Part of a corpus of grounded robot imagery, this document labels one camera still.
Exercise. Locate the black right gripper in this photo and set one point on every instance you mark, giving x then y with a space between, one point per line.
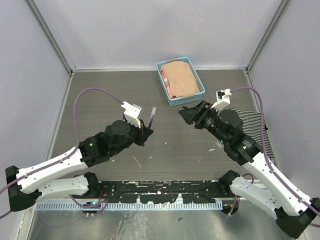
196 113

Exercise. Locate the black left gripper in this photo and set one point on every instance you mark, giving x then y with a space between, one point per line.
144 132

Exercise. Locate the purple pen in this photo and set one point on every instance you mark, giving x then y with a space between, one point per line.
150 122

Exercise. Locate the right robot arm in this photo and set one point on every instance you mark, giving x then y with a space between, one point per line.
292 209

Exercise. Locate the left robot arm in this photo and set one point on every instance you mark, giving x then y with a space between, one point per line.
26 186

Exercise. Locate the light blue perforated basket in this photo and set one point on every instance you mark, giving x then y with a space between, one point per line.
187 99

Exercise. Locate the peach folded towel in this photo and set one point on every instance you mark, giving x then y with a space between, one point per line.
179 80

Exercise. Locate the black white striped cloth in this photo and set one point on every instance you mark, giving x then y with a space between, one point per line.
252 127

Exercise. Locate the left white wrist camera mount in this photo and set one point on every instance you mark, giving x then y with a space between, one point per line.
132 113

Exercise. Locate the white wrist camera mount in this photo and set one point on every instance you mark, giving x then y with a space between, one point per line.
132 113
222 99

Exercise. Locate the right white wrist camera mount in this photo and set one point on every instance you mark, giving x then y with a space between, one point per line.
222 99

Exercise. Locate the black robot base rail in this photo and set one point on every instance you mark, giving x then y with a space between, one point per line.
159 192

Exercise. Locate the light blue slotted cable duct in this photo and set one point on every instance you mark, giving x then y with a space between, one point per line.
176 206

